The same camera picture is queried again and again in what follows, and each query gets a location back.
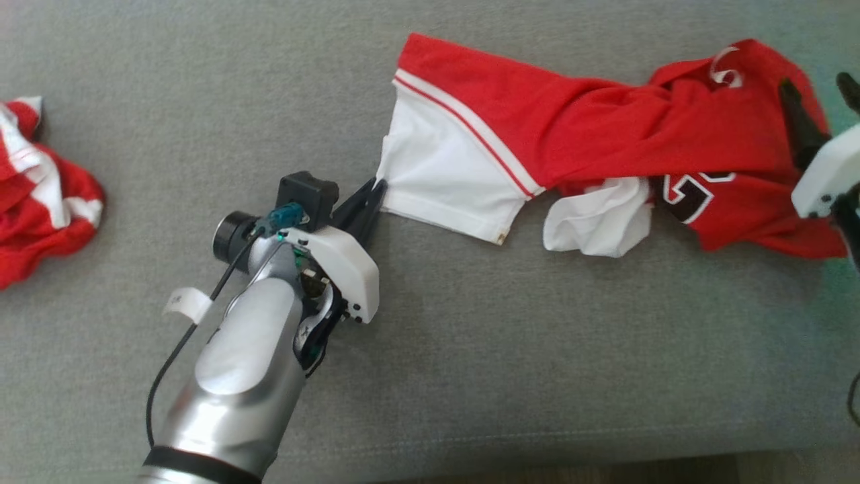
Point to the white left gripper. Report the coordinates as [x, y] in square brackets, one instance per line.
[342, 269]

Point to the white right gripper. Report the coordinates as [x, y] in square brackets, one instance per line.
[830, 175]

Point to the red white basketball jersey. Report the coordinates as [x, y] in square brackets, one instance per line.
[605, 128]

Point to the red shorts white stripes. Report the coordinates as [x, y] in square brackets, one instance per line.
[33, 202]

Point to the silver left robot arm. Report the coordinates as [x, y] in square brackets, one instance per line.
[235, 376]

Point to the grey fabric sofa seat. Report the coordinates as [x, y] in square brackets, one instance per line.
[470, 349]

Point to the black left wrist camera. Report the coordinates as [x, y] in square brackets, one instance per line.
[309, 195]

